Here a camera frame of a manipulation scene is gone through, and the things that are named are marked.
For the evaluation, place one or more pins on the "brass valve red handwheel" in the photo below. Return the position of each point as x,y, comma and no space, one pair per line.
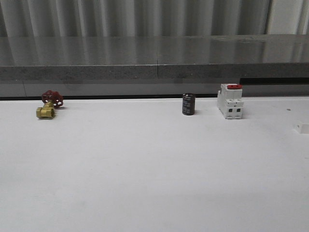
52,100

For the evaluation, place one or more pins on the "black cylindrical capacitor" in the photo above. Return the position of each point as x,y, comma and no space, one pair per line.
188,105

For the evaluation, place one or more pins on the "white circuit breaker red switch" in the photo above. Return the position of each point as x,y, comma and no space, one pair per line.
229,101

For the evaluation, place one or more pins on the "grey stone counter ledge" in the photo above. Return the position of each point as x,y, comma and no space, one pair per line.
137,67

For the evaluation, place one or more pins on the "white half pipe clamp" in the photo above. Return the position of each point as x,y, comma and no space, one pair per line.
302,128

